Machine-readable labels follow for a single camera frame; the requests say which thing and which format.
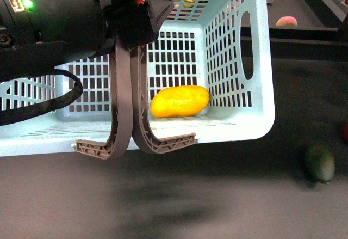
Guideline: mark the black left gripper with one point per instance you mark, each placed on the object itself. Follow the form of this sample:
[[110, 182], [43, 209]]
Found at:
[[38, 35]]

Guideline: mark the yellow mango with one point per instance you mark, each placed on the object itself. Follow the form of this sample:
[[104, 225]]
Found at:
[[180, 101]]

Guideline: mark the light blue plastic basket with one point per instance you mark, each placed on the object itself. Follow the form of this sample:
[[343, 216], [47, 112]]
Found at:
[[221, 45]]

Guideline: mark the pink peach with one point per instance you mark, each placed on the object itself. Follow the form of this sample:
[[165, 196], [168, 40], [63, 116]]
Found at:
[[287, 21]]

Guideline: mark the black display tray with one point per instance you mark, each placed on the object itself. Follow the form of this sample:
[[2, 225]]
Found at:
[[317, 20]]

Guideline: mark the green avocado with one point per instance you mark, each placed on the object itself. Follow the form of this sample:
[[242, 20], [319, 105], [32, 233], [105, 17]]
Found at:
[[320, 163]]

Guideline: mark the red fruit at edge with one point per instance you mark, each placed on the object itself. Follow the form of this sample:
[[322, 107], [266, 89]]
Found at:
[[345, 133]]

